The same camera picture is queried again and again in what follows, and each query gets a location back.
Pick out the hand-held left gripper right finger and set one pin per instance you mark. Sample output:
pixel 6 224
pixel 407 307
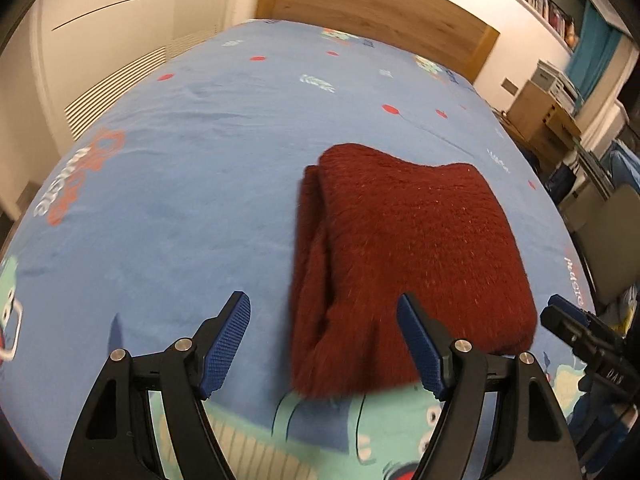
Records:
pixel 421 347

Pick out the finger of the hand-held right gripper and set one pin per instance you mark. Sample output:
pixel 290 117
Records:
pixel 570 306
pixel 562 327

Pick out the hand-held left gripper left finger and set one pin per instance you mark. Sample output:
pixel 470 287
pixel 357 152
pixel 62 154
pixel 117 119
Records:
pixel 225 347

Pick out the dark red knitted sweater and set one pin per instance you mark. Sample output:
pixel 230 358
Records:
pixel 410 240

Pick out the grey office chair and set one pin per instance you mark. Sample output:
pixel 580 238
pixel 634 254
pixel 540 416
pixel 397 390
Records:
pixel 615 240

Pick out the dark blue bag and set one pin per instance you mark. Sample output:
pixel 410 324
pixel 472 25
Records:
pixel 559 182

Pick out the pile of blue bedding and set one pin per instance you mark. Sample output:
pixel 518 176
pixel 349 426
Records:
pixel 625 165

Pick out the blue dinosaur print bed sheet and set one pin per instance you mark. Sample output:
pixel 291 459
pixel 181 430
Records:
pixel 175 185

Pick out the wooden nightstand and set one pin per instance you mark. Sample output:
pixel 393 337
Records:
pixel 535 112

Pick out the white printer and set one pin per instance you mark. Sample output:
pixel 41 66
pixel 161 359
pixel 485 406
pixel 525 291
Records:
pixel 567 87

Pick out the teal curtain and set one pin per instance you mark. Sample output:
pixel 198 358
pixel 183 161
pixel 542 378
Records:
pixel 595 55

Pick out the white wardrobe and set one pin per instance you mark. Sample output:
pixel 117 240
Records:
pixel 125 25

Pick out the wooden headboard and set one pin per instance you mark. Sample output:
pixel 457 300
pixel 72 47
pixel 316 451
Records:
pixel 375 0

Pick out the grey wall socket plate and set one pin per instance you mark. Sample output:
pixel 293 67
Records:
pixel 509 86

